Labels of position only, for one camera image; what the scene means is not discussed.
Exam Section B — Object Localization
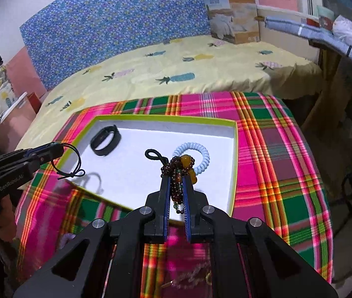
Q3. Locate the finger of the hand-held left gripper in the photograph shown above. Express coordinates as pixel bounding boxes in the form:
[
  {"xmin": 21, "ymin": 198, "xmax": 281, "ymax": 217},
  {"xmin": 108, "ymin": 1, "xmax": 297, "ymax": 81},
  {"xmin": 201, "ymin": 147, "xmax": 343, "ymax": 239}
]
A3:
[
  {"xmin": 0, "ymin": 150, "xmax": 65, "ymax": 181},
  {"xmin": 0, "ymin": 142, "xmax": 64, "ymax": 169}
]

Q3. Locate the pink green plaid cloth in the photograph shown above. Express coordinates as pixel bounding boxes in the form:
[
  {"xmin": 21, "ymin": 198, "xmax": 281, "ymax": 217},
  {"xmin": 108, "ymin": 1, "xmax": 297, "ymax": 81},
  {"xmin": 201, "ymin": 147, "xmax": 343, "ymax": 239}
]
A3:
[{"xmin": 15, "ymin": 91, "xmax": 334, "ymax": 298}]

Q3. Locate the dark furniture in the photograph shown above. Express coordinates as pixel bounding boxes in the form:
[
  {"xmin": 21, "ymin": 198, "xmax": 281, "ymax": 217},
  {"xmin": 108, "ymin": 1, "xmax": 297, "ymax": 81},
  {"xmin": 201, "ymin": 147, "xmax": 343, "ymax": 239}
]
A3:
[{"xmin": 288, "ymin": 46, "xmax": 352, "ymax": 255}]

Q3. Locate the person's left hand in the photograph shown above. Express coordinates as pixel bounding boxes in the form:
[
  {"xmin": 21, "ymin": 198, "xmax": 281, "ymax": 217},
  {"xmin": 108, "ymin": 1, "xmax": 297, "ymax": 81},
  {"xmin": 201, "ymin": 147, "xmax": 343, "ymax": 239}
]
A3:
[{"xmin": 0, "ymin": 196, "xmax": 18, "ymax": 246}]

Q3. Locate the black elastic cord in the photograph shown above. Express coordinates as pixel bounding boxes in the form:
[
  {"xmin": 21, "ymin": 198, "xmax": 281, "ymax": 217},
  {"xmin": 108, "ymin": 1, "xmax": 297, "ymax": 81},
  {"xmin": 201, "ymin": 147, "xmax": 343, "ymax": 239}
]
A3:
[{"xmin": 56, "ymin": 143, "xmax": 85, "ymax": 180}]

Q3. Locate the light blue spiral hair tie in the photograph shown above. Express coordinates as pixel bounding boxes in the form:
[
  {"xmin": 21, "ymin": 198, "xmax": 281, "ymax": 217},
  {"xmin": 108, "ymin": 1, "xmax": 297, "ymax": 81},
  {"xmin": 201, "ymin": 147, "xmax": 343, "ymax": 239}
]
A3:
[{"xmin": 173, "ymin": 142, "xmax": 209, "ymax": 174}]

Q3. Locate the yellow pineapple bedsheet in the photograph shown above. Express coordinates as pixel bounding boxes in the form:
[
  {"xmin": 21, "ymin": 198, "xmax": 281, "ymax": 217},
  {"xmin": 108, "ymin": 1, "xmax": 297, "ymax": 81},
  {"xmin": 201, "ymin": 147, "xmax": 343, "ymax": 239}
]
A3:
[{"xmin": 16, "ymin": 34, "xmax": 322, "ymax": 149}]

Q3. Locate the lilac spiral hair tie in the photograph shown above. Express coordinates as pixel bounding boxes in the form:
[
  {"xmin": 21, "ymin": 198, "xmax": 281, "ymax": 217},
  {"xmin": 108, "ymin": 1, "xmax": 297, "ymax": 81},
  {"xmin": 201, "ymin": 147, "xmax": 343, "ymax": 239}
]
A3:
[{"xmin": 60, "ymin": 234, "xmax": 77, "ymax": 249}]

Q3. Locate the yellow-green cardboard box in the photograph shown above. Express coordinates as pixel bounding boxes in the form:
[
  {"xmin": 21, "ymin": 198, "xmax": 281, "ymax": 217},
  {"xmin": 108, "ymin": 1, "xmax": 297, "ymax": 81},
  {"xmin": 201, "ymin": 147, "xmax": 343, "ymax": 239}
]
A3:
[{"xmin": 51, "ymin": 114, "xmax": 238, "ymax": 224}]

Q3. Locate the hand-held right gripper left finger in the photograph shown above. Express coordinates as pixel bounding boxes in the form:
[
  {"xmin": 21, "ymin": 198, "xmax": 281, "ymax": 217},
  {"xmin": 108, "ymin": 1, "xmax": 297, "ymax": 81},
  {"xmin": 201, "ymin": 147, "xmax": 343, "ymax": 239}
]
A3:
[{"xmin": 13, "ymin": 177, "xmax": 172, "ymax": 298}]

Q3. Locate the blue floral headboard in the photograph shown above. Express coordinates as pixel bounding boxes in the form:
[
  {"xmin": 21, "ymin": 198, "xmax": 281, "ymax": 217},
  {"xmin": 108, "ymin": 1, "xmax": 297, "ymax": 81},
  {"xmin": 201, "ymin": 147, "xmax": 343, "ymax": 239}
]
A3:
[{"xmin": 19, "ymin": 0, "xmax": 223, "ymax": 92}]

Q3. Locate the black wristband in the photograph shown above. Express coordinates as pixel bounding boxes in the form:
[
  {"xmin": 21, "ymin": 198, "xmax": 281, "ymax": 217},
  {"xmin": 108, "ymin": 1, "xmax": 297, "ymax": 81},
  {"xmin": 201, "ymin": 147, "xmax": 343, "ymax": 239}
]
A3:
[{"xmin": 90, "ymin": 125, "xmax": 121, "ymax": 156}]

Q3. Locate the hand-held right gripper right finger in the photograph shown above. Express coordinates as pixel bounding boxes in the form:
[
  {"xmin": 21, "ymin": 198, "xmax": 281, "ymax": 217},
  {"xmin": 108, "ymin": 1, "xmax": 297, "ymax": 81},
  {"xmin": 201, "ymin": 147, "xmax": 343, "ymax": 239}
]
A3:
[{"xmin": 184, "ymin": 177, "xmax": 339, "ymax": 298}]

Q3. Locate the brown bead bracelet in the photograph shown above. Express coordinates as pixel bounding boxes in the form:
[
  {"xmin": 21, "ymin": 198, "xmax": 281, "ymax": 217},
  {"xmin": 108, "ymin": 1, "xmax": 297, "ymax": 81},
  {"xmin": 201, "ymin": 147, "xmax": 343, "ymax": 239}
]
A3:
[{"xmin": 145, "ymin": 149, "xmax": 199, "ymax": 215}]

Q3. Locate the gold chain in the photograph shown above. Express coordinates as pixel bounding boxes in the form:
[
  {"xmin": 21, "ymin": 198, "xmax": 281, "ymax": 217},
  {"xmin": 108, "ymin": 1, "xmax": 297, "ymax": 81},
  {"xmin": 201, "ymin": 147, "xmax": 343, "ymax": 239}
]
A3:
[{"xmin": 160, "ymin": 261, "xmax": 214, "ymax": 289}]

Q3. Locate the printed bedding cardboard box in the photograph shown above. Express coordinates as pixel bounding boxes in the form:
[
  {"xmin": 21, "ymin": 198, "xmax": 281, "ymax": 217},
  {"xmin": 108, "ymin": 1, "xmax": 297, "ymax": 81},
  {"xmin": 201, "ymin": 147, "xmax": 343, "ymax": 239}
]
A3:
[{"xmin": 202, "ymin": 0, "xmax": 261, "ymax": 44}]

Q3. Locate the red box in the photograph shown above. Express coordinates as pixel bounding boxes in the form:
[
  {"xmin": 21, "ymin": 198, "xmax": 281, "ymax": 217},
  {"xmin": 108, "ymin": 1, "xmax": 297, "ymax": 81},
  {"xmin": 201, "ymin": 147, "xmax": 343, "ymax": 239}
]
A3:
[{"xmin": 27, "ymin": 92, "xmax": 47, "ymax": 114}]

